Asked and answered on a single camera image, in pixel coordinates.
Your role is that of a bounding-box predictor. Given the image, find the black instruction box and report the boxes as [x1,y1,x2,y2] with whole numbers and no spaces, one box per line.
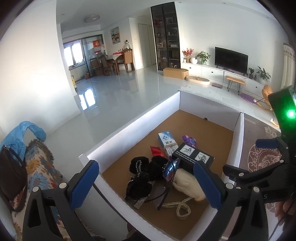
[171,143,215,174]

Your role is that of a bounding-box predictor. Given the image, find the person right hand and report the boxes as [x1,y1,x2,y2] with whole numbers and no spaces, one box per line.
[275,198,295,225]

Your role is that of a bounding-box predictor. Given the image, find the floral patterned cushion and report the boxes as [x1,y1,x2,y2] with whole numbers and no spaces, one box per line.
[10,139,70,240]

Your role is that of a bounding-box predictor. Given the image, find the orange lounge chair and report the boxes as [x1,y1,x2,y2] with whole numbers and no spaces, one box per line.
[254,84,282,127]

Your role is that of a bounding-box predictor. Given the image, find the black handbag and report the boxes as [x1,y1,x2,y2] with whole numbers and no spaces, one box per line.
[1,146,28,212]

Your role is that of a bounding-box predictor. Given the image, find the cream knit glove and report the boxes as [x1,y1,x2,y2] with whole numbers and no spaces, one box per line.
[173,168,206,201]

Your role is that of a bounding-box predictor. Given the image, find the purple snack packet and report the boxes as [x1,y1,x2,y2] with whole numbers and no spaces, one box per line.
[182,135,196,148]

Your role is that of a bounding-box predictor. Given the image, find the wooden bench black legs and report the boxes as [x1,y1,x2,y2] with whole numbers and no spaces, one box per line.
[226,75,246,95]

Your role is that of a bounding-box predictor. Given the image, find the green plants right of tv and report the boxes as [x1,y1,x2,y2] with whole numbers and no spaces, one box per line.
[248,66,271,84]

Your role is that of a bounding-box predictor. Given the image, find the white floor air conditioner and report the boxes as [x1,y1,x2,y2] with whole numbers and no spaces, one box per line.
[280,43,295,89]

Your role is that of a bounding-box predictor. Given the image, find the blue white carton box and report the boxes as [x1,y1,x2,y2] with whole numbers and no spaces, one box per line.
[158,131,179,157]

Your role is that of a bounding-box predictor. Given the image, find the blue cloth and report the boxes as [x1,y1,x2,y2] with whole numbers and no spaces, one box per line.
[1,121,46,161]

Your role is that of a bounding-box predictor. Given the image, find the red snack packet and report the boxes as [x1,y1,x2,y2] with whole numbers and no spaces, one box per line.
[150,146,166,159]

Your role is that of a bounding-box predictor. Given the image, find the white tv console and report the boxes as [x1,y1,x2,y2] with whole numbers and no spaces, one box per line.
[181,63,264,97]

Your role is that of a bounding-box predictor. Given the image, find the white storage box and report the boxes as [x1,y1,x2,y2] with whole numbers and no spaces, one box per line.
[78,90,245,241]

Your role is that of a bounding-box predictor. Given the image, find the black knit hat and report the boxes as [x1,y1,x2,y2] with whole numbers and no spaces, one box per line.
[125,155,170,201]

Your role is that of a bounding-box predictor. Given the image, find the black flat television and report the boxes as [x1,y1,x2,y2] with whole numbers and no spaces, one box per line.
[214,47,248,74]

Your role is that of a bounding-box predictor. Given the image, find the green potted plant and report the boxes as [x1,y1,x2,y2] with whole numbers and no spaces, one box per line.
[196,51,211,64]

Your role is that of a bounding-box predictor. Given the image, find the cardboard box on floor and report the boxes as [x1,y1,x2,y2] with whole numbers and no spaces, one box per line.
[163,67,189,80]

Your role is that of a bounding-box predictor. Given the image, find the red flower vase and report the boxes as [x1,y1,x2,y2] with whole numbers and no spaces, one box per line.
[182,48,194,63]

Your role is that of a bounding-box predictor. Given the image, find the wooden dining table set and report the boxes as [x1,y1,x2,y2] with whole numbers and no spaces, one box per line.
[89,49,135,76]

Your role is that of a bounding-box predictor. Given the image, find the dark glass display cabinet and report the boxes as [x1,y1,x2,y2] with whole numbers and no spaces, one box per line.
[151,2,181,71]

